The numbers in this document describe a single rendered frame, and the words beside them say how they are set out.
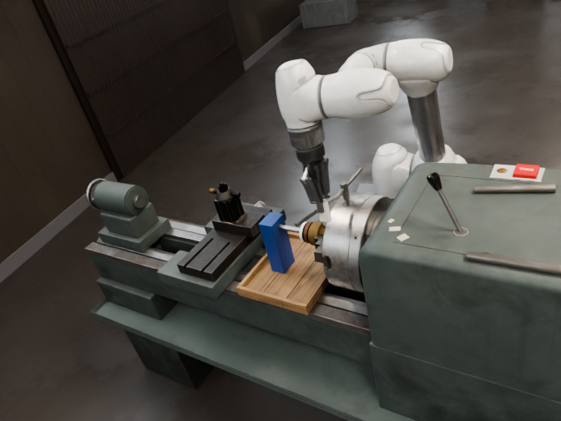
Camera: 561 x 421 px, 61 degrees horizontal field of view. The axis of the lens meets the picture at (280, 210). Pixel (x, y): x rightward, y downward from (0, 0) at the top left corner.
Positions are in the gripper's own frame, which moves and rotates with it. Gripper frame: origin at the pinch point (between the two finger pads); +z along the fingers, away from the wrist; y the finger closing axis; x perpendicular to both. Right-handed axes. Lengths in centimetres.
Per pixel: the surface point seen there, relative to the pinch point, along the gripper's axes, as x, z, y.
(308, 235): -17.0, 19.9, -13.9
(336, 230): -1.0, 10.9, -6.6
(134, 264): -106, 40, -4
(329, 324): -9.2, 47.6, -2.6
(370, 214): 7.6, 8.3, -12.8
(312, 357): -26, 76, -9
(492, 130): -18, 111, -319
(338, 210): -2.4, 7.4, -12.2
